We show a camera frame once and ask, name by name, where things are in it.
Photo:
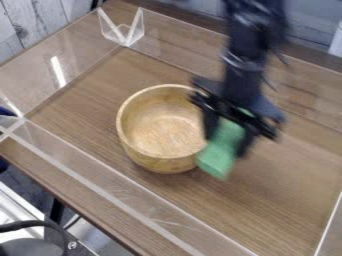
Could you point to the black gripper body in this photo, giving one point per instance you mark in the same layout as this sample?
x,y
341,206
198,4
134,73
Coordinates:
x,y
237,98

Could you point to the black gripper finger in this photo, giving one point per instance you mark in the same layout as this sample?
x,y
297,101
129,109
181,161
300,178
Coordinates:
x,y
210,122
248,140

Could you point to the green rectangular block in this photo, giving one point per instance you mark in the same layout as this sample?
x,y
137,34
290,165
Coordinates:
x,y
217,157

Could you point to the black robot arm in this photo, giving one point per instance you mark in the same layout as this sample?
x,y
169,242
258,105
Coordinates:
x,y
257,26

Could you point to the brown wooden bowl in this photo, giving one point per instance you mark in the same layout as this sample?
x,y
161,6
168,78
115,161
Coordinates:
x,y
160,128

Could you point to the black table leg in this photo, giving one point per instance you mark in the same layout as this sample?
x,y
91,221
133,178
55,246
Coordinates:
x,y
57,211

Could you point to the clear acrylic barrier wall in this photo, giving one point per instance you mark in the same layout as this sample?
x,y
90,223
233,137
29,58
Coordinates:
x,y
276,208

